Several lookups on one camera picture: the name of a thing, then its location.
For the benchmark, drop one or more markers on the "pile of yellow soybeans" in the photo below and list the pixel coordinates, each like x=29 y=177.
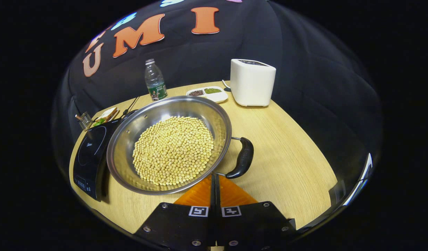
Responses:
x=172 y=150

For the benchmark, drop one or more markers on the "toast sandwich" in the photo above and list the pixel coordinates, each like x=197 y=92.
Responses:
x=108 y=113

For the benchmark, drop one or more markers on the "white toaster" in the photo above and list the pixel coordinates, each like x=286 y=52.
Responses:
x=252 y=83

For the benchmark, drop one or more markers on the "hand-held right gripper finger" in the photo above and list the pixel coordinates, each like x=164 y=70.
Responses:
x=212 y=191
x=217 y=195

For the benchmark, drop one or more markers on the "heap of dark red beans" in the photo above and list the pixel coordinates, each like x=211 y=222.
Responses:
x=196 y=93

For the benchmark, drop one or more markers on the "heap of green beans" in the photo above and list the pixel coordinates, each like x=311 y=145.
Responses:
x=212 y=90

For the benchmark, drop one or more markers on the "white plate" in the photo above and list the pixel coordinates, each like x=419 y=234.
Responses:
x=113 y=118

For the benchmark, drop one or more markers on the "white divided dish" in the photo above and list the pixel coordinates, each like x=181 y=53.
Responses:
x=217 y=97

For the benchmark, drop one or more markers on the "clear plastic water bottle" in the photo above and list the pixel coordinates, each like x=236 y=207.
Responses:
x=155 y=82

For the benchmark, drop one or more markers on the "black induction cooktop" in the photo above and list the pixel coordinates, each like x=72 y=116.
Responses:
x=92 y=150

